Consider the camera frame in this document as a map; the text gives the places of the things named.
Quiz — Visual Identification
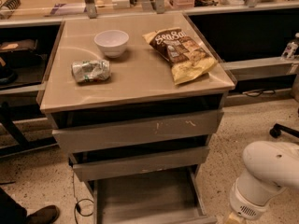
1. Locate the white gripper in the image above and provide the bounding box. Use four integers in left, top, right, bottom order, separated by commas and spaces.
223, 178, 285, 224

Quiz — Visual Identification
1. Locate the grey bottom drawer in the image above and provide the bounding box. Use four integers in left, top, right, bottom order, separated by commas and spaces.
93, 167, 217, 224

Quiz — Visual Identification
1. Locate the grey drawer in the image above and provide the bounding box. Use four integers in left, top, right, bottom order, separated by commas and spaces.
53, 109, 223, 154
93, 167, 217, 224
73, 147, 209, 181

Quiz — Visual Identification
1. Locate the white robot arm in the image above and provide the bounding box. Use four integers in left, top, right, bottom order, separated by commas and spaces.
224, 141, 299, 224

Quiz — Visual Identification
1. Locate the grey top drawer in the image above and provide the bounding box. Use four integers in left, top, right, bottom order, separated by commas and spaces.
53, 109, 223, 154

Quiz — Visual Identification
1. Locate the grey drawer cabinet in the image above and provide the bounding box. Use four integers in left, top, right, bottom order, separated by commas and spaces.
36, 11, 237, 224

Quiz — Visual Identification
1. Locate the grey middle drawer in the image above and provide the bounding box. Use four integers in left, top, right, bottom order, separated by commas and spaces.
73, 147, 209, 181

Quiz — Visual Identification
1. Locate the black office chair base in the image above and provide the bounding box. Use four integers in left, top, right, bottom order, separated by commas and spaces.
269, 123, 299, 138

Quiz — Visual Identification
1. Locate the brown yellow chip bag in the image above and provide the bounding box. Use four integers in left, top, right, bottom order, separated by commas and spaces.
143, 27, 218, 85

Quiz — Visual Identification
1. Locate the clear plastic bottle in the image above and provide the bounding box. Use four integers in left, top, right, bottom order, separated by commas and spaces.
281, 33, 299, 59

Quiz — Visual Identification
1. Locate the brown shoe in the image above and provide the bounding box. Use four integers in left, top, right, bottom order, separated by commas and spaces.
25, 205, 60, 224

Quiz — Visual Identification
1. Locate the white bowl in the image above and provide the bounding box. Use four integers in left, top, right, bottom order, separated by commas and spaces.
94, 30, 129, 58

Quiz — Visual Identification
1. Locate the dark trouser leg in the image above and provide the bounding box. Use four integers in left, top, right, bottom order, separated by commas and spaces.
0, 188, 27, 224

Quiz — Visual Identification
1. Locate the purple white paper pack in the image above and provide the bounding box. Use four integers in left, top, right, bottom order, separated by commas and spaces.
50, 3, 86, 16

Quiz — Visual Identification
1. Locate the black coil spring holder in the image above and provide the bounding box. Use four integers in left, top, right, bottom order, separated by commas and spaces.
0, 0, 21, 20

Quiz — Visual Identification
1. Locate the black cable under bench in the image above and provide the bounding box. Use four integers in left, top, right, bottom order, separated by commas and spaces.
242, 89, 277, 98

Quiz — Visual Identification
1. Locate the black floor cable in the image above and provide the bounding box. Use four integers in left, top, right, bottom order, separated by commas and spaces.
72, 171, 94, 224

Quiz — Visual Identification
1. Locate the black table leg frame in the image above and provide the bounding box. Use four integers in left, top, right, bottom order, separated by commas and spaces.
0, 102, 56, 158

